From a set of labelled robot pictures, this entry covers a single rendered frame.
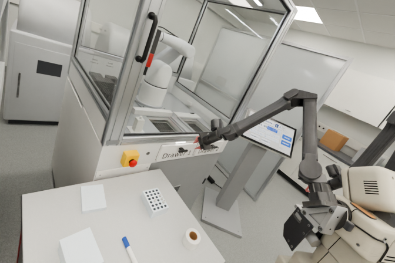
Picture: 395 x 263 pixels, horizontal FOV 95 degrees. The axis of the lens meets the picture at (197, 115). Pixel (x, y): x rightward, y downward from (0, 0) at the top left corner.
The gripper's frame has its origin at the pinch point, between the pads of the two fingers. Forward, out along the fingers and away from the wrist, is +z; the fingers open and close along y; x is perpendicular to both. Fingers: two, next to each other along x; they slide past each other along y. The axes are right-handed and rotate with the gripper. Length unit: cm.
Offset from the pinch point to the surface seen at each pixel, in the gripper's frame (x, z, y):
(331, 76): -164, -72, 41
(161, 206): 28.7, 4.3, -25.7
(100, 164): 48, 17, 1
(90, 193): 54, 16, -11
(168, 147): 12.9, 9.4, 3.0
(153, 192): 29.0, 8.6, -18.4
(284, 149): -100, -14, -18
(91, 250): 60, -1, -29
